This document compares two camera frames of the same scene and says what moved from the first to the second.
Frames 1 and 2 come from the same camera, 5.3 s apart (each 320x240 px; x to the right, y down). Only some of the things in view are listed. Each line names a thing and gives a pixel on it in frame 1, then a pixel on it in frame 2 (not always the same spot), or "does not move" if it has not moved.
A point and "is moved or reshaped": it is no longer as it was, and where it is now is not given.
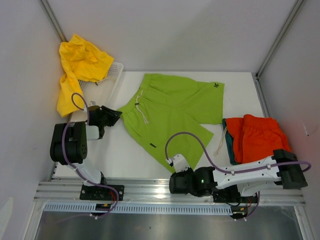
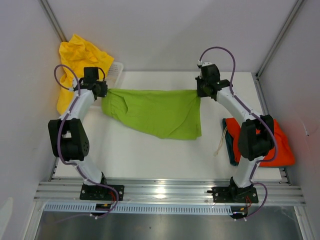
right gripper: (181, 174) to (200, 93)
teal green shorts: (230, 143) does not move
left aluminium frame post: (54, 21) does not move
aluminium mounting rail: (158, 192) does not move
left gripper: (114, 115) to (104, 90)
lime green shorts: (164, 105) is moved or reshaped
